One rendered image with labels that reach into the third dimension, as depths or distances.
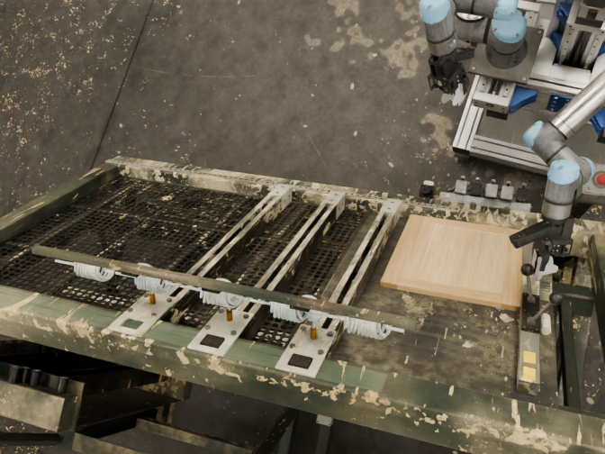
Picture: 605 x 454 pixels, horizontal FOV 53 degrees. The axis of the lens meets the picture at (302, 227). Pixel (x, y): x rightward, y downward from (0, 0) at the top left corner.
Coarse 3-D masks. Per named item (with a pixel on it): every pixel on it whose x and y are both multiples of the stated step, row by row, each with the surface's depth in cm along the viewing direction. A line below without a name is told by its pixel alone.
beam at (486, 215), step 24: (120, 168) 286; (144, 168) 282; (192, 168) 282; (240, 192) 269; (264, 192) 265; (312, 192) 258; (360, 192) 259; (408, 216) 247; (432, 216) 244; (456, 216) 240; (480, 216) 238; (504, 216) 238; (528, 216) 238; (576, 240) 229
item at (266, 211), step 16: (272, 192) 252; (288, 192) 256; (256, 208) 237; (272, 208) 240; (240, 224) 223; (256, 224) 226; (224, 240) 212; (240, 240) 214; (208, 256) 201; (224, 256) 203; (192, 272) 192; (208, 272) 193; (224, 272) 205; (176, 288) 183; (144, 304) 168; (160, 304) 168; (176, 304) 176; (192, 304) 186; (144, 320) 162; (160, 320) 168; (176, 320) 178
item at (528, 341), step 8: (528, 248) 216; (528, 256) 210; (536, 280) 196; (536, 288) 191; (520, 304) 187; (520, 312) 182; (520, 320) 177; (520, 328) 172; (520, 336) 168; (528, 336) 168; (536, 336) 168; (520, 344) 165; (528, 344) 165; (536, 344) 165; (520, 352) 162; (536, 352) 162; (520, 360) 158; (536, 360) 159; (520, 368) 156; (536, 368) 156; (520, 376) 153; (536, 376) 153; (520, 384) 152; (528, 384) 151; (536, 384) 151; (520, 392) 153; (528, 392) 152; (536, 392) 152
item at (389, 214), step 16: (384, 208) 238; (400, 208) 245; (384, 224) 225; (368, 240) 213; (384, 240) 221; (368, 256) 203; (352, 272) 194; (368, 272) 200; (336, 288) 184; (352, 288) 184; (352, 304) 182; (320, 320) 153; (336, 320) 169; (304, 336) 156; (320, 336) 156; (336, 336) 167; (288, 352) 150; (304, 352) 150; (320, 352) 149; (288, 368) 144
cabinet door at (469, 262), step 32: (416, 224) 237; (448, 224) 238; (480, 224) 238; (416, 256) 215; (448, 256) 215; (480, 256) 215; (512, 256) 215; (416, 288) 195; (448, 288) 195; (480, 288) 195; (512, 288) 195
